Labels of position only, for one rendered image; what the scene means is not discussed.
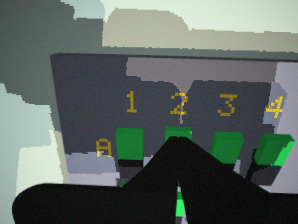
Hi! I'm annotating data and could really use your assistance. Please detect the dark grey switch panel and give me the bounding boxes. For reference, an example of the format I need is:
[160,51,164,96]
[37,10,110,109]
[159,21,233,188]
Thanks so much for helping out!
[50,53,298,194]

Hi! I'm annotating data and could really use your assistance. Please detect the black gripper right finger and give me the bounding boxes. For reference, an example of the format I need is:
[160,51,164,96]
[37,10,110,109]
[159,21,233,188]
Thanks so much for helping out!
[178,137,298,224]

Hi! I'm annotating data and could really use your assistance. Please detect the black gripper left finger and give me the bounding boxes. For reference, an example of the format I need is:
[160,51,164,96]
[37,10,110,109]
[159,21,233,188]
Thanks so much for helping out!
[12,136,181,224]

